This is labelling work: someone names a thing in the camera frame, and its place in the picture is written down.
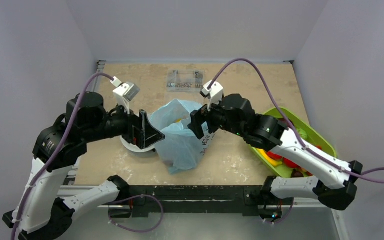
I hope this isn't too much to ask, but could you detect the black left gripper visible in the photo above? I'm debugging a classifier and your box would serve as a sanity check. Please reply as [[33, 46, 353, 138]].
[[86, 97, 166, 147]]

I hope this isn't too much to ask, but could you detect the blue plastic bag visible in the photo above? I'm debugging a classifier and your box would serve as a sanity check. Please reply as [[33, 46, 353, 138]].
[[149, 99, 215, 175]]

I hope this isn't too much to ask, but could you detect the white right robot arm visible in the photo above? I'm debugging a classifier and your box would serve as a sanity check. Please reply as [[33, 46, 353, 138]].
[[188, 94, 363, 211]]

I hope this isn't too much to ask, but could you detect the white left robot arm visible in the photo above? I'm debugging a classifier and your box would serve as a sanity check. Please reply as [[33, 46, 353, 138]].
[[2, 91, 165, 240]]

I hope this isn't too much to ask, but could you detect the clear plastic screw box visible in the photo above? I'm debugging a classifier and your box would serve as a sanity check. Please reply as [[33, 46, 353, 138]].
[[164, 69, 205, 103]]

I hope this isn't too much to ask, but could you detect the yellow banana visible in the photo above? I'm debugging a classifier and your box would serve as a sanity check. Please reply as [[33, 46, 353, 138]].
[[257, 149, 283, 167]]

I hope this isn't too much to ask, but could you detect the red apple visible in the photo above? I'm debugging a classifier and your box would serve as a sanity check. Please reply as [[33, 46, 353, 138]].
[[266, 151, 299, 169]]

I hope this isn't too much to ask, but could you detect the green plastic bowl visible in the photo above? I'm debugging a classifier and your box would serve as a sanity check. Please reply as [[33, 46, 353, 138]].
[[250, 107, 337, 178]]

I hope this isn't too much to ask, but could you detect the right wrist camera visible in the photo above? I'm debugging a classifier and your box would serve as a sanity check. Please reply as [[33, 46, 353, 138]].
[[200, 80, 224, 112]]

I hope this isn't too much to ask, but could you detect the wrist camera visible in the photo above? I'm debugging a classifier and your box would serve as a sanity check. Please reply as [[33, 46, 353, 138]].
[[110, 76, 140, 115], [200, 80, 224, 112]]

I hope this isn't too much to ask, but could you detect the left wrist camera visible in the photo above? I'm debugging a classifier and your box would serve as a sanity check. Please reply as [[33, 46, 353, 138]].
[[110, 76, 140, 115]]

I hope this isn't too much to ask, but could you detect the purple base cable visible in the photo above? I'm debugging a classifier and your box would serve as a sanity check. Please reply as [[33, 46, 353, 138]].
[[107, 194, 164, 233]]

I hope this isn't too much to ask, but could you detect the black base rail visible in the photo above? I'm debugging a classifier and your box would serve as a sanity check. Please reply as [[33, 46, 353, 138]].
[[105, 185, 294, 220]]

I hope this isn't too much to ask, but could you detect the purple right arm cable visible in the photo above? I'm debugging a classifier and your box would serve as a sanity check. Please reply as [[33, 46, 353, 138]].
[[206, 58, 384, 185]]

